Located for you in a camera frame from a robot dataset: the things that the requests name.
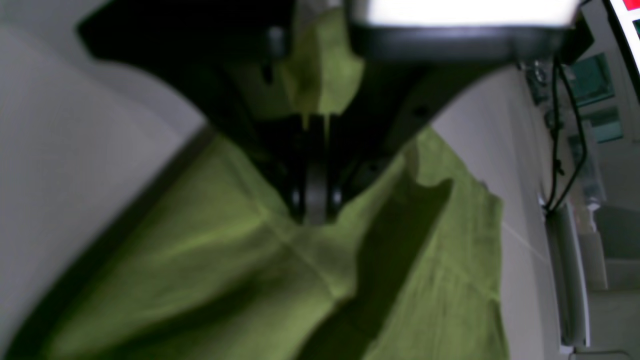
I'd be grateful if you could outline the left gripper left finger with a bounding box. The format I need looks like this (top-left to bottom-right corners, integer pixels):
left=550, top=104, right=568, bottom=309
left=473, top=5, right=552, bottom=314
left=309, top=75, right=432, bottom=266
left=75, top=0, right=321, bottom=226

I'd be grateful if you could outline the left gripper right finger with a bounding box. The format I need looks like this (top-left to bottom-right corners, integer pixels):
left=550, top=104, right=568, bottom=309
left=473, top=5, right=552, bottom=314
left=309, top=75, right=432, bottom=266
left=324, top=23, right=586, bottom=221

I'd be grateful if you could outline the green T-shirt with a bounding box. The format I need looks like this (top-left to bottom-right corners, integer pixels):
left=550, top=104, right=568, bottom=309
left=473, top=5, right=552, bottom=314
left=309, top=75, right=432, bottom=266
left=4, top=5, right=510, bottom=360

